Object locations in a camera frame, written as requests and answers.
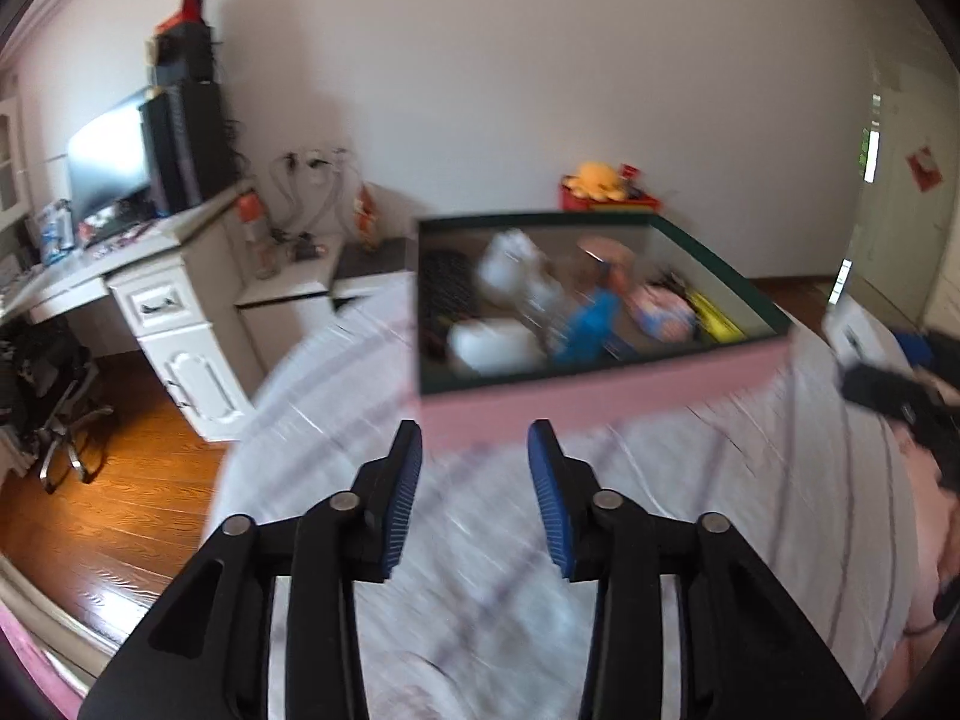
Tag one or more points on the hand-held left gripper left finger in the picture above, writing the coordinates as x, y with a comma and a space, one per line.
401, 495

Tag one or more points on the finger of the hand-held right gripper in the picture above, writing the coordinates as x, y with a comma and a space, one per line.
916, 351
889, 394

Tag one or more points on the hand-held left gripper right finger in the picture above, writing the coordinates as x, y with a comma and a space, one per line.
547, 502

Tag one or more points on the pink box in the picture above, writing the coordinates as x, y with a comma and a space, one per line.
600, 405

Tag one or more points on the white round gadget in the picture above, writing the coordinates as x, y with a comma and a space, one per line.
495, 346

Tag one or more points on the blue plastic bar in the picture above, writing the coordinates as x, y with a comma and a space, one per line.
591, 326

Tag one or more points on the yellow highlighter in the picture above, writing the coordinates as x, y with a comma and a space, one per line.
716, 316

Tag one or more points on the white plastic device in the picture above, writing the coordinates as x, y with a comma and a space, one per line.
517, 266

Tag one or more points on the rose gold tin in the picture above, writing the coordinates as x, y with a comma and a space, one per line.
606, 251

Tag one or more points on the white door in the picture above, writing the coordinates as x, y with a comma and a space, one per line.
900, 240

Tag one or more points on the striped white table cover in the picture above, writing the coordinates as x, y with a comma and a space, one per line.
480, 637

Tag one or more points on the red door decoration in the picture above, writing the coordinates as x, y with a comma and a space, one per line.
924, 167

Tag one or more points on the white side table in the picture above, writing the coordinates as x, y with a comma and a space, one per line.
289, 281

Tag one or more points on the black cylindrical gadget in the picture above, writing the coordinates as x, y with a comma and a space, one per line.
305, 247

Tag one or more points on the white desk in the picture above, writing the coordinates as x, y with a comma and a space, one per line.
180, 330

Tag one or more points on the orange snack bag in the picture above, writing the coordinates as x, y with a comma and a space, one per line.
367, 217

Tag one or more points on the red-capped water bottle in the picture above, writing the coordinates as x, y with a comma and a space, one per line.
256, 236

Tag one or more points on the red printed box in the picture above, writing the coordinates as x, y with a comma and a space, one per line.
577, 204

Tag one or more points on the orange plush octopus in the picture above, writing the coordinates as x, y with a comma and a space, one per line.
596, 181

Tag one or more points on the black office chair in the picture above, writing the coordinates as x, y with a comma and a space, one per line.
67, 420

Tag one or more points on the black computer tower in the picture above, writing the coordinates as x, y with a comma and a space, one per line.
187, 146

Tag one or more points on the blue white box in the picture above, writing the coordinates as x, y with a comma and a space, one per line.
56, 231

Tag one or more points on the black computer monitor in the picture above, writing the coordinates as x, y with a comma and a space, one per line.
109, 157

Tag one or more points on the black speaker box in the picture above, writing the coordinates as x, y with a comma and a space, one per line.
181, 54

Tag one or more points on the white glass-door cabinet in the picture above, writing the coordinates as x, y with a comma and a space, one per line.
11, 157

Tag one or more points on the white bed frame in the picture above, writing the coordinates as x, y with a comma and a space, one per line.
52, 619

